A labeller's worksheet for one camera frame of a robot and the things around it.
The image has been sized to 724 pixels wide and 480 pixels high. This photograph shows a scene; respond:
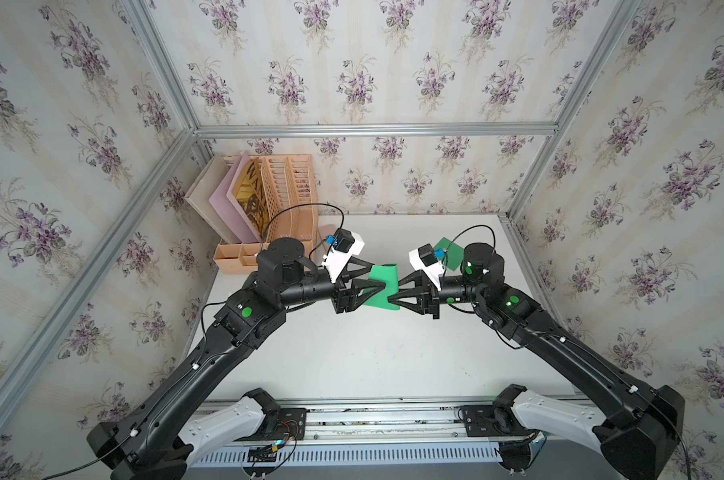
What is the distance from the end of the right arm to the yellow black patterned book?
1.99 ft

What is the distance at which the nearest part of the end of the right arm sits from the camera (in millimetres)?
566

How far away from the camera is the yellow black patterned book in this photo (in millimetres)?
953
